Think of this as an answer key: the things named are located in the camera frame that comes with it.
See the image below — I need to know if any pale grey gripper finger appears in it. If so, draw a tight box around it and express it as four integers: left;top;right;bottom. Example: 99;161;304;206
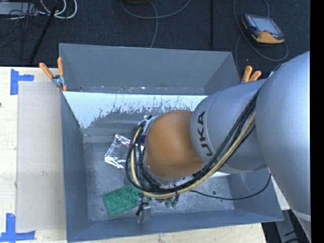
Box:
137;203;152;224

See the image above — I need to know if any grey metal bin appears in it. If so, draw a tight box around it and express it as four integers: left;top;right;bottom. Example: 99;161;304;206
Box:
58;43;285;243

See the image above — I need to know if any green flat studded board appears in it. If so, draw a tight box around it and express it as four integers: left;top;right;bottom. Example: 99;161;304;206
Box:
102;184;153;218

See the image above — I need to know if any brown cardboard board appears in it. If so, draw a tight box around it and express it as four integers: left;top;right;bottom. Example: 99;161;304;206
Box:
15;81;67;234

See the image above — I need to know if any clear crinkled plastic packet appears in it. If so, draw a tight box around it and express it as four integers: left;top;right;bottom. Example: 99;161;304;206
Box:
104;133;133;170

